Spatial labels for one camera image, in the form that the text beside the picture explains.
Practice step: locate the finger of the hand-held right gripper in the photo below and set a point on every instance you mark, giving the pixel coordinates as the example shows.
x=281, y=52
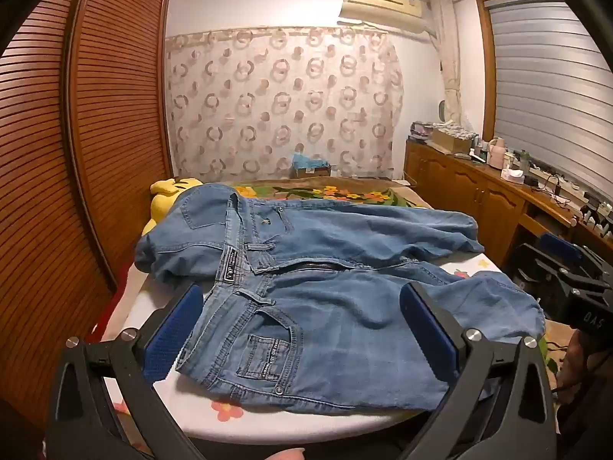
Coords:
x=560, y=245
x=536, y=268

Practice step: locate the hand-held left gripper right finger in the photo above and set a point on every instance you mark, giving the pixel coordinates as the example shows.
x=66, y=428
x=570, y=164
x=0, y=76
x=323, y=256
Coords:
x=433, y=340

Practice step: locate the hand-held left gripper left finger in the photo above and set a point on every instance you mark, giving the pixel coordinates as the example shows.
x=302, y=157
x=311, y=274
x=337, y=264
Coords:
x=175, y=340

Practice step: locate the blue denim pants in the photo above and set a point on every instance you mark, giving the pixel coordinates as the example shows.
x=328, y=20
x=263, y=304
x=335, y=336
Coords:
x=335, y=311

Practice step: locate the person's right hand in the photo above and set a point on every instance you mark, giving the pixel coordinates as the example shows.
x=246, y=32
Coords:
x=577, y=354

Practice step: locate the white power strip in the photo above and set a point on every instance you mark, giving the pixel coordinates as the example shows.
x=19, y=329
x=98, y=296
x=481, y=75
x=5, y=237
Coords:
x=560, y=184

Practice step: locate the pink tissue box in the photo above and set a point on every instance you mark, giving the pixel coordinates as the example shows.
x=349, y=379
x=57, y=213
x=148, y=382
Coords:
x=512, y=176

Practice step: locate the green bottle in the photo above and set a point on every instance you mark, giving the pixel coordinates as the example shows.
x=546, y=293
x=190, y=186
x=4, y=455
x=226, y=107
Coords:
x=525, y=163

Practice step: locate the wooden sideboard cabinet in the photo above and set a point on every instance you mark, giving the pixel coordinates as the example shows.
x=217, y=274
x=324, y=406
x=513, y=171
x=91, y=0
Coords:
x=479, y=191

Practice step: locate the pink thermos jug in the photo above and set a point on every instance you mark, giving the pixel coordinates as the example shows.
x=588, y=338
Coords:
x=496, y=153

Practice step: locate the white strawberry print sheet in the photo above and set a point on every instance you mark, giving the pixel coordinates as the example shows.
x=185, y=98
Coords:
x=287, y=426

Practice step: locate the yellow plush toy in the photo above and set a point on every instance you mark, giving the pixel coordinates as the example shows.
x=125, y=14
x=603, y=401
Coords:
x=165, y=191

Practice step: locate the open cardboard box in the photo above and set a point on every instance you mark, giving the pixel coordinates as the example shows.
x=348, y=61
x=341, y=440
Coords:
x=450, y=141

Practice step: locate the small white box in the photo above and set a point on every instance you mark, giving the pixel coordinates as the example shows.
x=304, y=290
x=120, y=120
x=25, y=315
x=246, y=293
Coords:
x=403, y=183

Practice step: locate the floral blanket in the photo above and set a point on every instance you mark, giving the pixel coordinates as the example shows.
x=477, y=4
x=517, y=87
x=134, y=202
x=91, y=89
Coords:
x=345, y=191

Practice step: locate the small white fan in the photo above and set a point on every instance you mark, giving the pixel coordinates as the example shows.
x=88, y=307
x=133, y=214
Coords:
x=444, y=111

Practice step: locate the pile of patterned pouches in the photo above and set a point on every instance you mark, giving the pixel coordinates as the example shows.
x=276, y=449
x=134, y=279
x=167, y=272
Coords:
x=421, y=132

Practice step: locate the small cardboard box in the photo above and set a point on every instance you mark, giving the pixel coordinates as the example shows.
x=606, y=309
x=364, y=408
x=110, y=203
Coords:
x=316, y=171

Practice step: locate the cream tied curtain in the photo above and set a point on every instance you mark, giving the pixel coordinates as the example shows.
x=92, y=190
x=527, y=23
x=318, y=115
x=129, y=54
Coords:
x=450, y=57

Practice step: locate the blue plastic bag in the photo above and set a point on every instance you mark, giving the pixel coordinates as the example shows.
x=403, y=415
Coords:
x=306, y=158

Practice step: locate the wooden louvered wardrobe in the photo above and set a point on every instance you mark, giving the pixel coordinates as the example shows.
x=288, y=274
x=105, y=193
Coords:
x=96, y=105

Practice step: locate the circle patterned sheer curtain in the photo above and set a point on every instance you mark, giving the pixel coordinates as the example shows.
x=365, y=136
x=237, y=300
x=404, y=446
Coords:
x=287, y=105

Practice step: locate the white air conditioner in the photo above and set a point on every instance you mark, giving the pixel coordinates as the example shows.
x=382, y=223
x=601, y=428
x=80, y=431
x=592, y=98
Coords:
x=378, y=2

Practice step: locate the wooden window frame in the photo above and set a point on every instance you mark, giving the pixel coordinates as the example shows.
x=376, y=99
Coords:
x=486, y=81

